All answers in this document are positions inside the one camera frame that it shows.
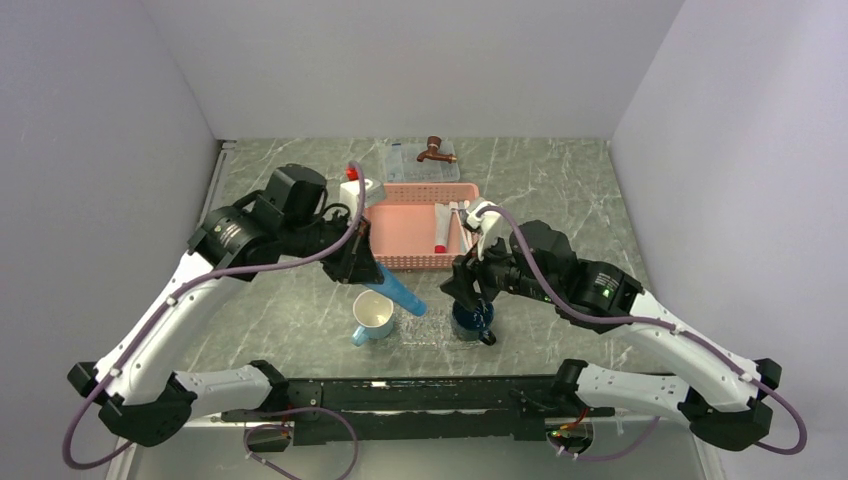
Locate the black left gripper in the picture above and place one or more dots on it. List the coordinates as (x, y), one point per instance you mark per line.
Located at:
(356, 264)

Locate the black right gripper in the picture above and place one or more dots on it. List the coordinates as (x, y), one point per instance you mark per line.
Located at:
(461, 282)

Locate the dark blue mug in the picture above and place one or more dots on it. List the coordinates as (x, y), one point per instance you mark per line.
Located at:
(474, 325)

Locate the blue toothpaste tube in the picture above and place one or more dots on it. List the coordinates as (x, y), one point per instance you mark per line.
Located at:
(393, 289)

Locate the clear textured acrylic tray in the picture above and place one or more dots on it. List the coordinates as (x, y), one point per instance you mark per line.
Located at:
(436, 330)

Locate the light blue white mug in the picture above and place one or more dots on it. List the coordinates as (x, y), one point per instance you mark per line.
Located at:
(374, 314)

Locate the white red-capped toothpaste tube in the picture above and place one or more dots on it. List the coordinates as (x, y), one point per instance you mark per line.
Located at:
(443, 215)

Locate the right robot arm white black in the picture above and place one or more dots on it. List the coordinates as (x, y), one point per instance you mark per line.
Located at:
(718, 395)

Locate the pink plastic basket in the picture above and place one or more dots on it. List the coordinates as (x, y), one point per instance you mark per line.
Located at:
(403, 226)

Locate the clear plastic box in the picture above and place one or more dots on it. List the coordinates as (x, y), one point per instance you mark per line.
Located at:
(401, 166)

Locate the copper faucet tap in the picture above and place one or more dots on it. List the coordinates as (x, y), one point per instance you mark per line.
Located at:
(433, 152)

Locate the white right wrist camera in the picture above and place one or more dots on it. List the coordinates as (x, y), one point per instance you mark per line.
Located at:
(483, 221)

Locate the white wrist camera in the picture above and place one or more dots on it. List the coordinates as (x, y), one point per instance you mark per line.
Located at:
(350, 192)
(483, 221)

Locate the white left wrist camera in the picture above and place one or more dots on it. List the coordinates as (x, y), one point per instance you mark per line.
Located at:
(350, 192)

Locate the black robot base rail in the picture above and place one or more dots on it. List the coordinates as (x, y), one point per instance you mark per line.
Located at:
(421, 408)

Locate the aluminium side rail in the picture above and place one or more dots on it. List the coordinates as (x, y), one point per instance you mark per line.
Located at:
(154, 191)

